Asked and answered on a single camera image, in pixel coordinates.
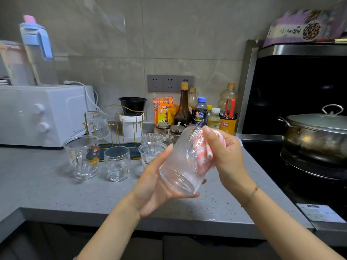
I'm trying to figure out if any gold wire cup rack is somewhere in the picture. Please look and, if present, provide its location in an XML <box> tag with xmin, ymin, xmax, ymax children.
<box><xmin>82</xmin><ymin>105</ymin><xmax>146</xmax><ymax>161</ymax></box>

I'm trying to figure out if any embossed ribbed clear glass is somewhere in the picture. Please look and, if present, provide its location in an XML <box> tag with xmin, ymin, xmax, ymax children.
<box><xmin>159</xmin><ymin>126</ymin><xmax>216</xmax><ymax>196</ymax></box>

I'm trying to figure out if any stainless steel pot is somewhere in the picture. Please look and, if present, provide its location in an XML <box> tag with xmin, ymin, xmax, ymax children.
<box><xmin>277</xmin><ymin>116</ymin><xmax>347</xmax><ymax>165</ymax></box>

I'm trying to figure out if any penguin print glass mug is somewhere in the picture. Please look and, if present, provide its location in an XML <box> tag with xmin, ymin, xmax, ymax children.
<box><xmin>63</xmin><ymin>135</ymin><xmax>100</xmax><ymax>180</ymax></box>

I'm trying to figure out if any dark brown glass bottle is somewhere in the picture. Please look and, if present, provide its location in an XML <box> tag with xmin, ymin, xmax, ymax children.
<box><xmin>174</xmin><ymin>82</ymin><xmax>193</xmax><ymax>126</ymax></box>

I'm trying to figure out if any white label sticker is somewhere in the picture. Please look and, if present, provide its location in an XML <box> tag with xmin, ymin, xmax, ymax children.
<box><xmin>296</xmin><ymin>203</ymin><xmax>347</xmax><ymax>224</ymax></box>

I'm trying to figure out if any person's right hand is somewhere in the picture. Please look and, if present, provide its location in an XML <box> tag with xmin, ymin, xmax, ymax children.
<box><xmin>202</xmin><ymin>126</ymin><xmax>258</xmax><ymax>207</ymax></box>

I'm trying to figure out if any steel pot lid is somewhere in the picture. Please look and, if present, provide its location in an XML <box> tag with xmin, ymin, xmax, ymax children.
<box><xmin>286</xmin><ymin>104</ymin><xmax>347</xmax><ymax>134</ymax></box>

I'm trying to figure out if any cartoon cat print glass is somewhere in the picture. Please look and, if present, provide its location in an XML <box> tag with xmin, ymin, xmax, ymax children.
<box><xmin>138</xmin><ymin>142</ymin><xmax>167</xmax><ymax>169</ymax></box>

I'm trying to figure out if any dark bottle blue cap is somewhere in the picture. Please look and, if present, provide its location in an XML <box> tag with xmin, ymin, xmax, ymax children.
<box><xmin>192</xmin><ymin>97</ymin><xmax>208</xmax><ymax>127</ymax></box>

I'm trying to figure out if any clear container pink lid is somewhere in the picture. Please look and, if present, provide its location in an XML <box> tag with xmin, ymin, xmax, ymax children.
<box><xmin>0</xmin><ymin>40</ymin><xmax>36</xmax><ymax>86</ymax></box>

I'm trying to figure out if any yellow liquid bottle white cap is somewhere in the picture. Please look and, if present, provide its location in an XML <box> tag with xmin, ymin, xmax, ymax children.
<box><xmin>207</xmin><ymin>107</ymin><xmax>221</xmax><ymax>130</ymax></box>

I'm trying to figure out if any clear round condiment tray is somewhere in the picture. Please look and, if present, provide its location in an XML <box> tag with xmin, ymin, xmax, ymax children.
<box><xmin>154</xmin><ymin>130</ymin><xmax>179</xmax><ymax>146</ymax></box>

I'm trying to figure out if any large bottle red handle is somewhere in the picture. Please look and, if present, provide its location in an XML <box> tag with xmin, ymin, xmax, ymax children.
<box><xmin>218</xmin><ymin>82</ymin><xmax>238</xmax><ymax>136</ymax></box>

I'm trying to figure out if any clear jug blue lid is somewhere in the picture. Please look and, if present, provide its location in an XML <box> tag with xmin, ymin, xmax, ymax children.
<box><xmin>19</xmin><ymin>15</ymin><xmax>58</xmax><ymax>86</ymax></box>

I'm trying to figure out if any yellow seasoning pouch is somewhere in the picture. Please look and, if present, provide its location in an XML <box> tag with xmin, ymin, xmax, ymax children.
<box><xmin>167</xmin><ymin>105</ymin><xmax>179</xmax><ymax>125</ymax></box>

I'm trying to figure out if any white power cable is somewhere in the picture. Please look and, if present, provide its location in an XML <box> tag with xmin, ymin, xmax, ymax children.
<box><xmin>64</xmin><ymin>80</ymin><xmax>101</xmax><ymax>111</ymax></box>

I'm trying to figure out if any thin string bracelet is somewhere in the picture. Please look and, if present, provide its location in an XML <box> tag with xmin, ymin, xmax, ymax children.
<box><xmin>240</xmin><ymin>183</ymin><xmax>260</xmax><ymax>208</ymax></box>

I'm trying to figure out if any clear bottle brown cap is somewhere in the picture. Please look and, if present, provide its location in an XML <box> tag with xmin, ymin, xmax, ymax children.
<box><xmin>188</xmin><ymin>87</ymin><xmax>198</xmax><ymax>110</ymax></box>

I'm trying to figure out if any grey wall socket panel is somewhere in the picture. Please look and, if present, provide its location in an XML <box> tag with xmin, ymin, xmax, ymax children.
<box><xmin>147</xmin><ymin>75</ymin><xmax>194</xmax><ymax>92</ymax></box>

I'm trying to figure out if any pink striped cloth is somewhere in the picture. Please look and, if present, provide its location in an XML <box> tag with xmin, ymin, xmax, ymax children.
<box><xmin>194</xmin><ymin>129</ymin><xmax>227</xmax><ymax>176</ymax></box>

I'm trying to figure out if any white plastic bucket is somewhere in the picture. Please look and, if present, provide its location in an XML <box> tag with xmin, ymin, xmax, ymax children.
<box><xmin>119</xmin><ymin>113</ymin><xmax>145</xmax><ymax>138</ymax></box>

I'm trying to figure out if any orange seasoning packet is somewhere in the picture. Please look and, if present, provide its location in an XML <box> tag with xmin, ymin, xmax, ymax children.
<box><xmin>153</xmin><ymin>96</ymin><xmax>174</xmax><ymax>125</ymax></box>

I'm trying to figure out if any small ribbed clear glass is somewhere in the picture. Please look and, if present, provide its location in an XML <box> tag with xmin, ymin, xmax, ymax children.
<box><xmin>140</xmin><ymin>133</ymin><xmax>164</xmax><ymax>144</ymax></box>

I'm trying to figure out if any short textured glass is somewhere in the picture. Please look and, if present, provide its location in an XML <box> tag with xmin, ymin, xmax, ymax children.
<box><xmin>104</xmin><ymin>146</ymin><xmax>130</xmax><ymax>182</ymax></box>

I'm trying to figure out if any tall ribbed clear glass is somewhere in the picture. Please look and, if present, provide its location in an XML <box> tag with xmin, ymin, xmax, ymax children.
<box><xmin>85</xmin><ymin>110</ymin><xmax>110</xmax><ymax>140</ymax></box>

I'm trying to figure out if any white microwave oven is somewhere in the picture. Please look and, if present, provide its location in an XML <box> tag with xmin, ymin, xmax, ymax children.
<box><xmin>0</xmin><ymin>85</ymin><xmax>96</xmax><ymax>148</ymax></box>

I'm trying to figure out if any person's left hand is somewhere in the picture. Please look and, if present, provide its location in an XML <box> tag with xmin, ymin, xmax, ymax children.
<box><xmin>127</xmin><ymin>144</ymin><xmax>207</xmax><ymax>220</ymax></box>

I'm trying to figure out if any purple food packet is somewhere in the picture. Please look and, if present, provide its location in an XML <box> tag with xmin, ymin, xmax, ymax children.
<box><xmin>263</xmin><ymin>1</ymin><xmax>347</xmax><ymax>48</ymax></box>

